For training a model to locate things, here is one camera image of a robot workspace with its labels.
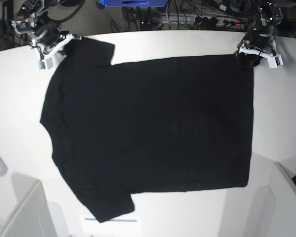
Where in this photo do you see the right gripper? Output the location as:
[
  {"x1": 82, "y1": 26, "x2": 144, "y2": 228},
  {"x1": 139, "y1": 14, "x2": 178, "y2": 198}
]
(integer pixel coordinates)
[{"x1": 31, "y1": 23, "x2": 62, "y2": 53}]

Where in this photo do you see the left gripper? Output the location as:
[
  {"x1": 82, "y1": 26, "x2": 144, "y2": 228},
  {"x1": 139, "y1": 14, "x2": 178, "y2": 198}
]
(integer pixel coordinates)
[{"x1": 239, "y1": 30, "x2": 274, "y2": 69}]

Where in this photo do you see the black T-shirt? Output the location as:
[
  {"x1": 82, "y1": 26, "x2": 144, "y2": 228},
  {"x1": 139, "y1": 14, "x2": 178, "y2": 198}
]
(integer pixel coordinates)
[{"x1": 40, "y1": 38, "x2": 254, "y2": 223}]

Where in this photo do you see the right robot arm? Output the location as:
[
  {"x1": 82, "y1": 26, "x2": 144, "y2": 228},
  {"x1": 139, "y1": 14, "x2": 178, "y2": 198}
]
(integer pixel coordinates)
[{"x1": 8, "y1": 0, "x2": 61, "y2": 54}]

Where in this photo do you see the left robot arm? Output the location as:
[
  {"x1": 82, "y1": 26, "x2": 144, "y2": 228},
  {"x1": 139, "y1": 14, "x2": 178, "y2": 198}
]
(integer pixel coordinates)
[{"x1": 235, "y1": 0, "x2": 284, "y2": 69}]

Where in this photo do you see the blue box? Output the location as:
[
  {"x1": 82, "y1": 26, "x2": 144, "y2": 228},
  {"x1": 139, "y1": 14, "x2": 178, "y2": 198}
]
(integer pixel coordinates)
[{"x1": 99, "y1": 0, "x2": 168, "y2": 7}]

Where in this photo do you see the white power strip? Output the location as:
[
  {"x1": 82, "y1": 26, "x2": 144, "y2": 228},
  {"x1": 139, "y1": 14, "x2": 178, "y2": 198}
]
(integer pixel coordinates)
[{"x1": 155, "y1": 13, "x2": 249, "y2": 30}]

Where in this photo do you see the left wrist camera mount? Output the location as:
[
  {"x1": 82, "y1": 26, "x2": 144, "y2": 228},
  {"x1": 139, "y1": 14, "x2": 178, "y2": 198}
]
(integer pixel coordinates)
[{"x1": 234, "y1": 37, "x2": 284, "y2": 69}]

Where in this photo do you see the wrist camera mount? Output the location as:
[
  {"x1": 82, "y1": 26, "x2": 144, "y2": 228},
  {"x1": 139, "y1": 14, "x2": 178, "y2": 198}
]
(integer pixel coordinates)
[
  {"x1": 234, "y1": 37, "x2": 284, "y2": 69},
  {"x1": 30, "y1": 32, "x2": 82, "y2": 70}
]

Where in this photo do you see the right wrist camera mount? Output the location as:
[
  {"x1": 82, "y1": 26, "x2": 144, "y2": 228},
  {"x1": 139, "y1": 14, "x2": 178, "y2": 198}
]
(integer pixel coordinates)
[{"x1": 30, "y1": 32, "x2": 82, "y2": 70}]

